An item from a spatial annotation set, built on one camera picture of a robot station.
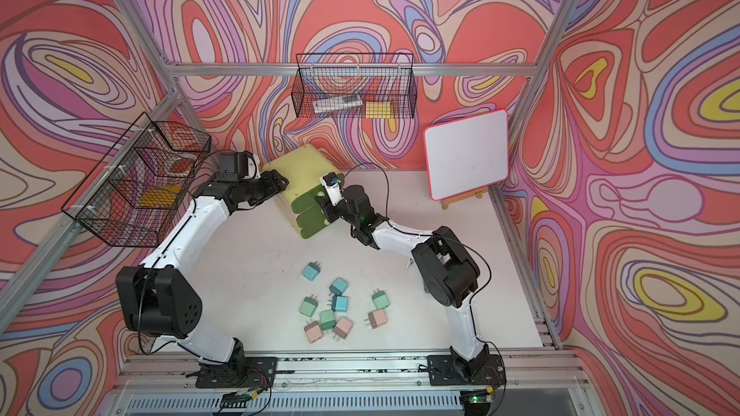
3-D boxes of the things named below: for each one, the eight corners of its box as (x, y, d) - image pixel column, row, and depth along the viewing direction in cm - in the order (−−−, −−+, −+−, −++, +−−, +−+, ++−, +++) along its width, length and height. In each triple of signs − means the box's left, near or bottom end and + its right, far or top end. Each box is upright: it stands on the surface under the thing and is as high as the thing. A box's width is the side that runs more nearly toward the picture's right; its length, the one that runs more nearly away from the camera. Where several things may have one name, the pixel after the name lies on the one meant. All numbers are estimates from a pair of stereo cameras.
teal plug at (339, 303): (327, 311, 85) (326, 308, 84) (328, 297, 88) (328, 295, 86) (348, 311, 85) (347, 308, 84) (348, 298, 88) (348, 295, 86)
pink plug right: (364, 327, 82) (364, 325, 81) (364, 311, 85) (364, 309, 84) (386, 327, 82) (387, 325, 81) (386, 311, 85) (386, 309, 84)
